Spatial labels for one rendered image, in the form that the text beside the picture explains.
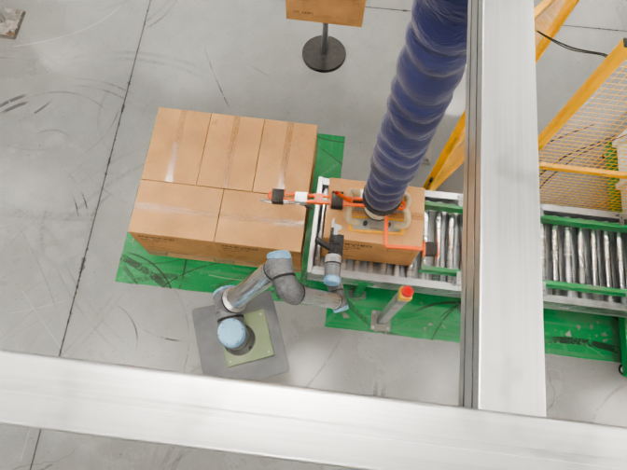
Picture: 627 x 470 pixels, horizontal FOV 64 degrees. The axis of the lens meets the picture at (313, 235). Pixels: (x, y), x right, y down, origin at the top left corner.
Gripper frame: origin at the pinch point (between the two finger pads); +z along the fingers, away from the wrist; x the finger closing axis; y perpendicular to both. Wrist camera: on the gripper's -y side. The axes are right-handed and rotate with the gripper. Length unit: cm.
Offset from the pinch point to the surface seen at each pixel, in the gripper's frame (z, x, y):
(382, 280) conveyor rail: -20, -48, 37
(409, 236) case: -0.3, -12.4, 47.4
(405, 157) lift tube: 3, 79, 26
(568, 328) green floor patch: -30, -106, 190
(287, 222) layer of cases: 17, -54, -29
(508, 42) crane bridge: -36, 197, 22
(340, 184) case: 30.5, -12.8, 3.6
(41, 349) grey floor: -78, -111, -202
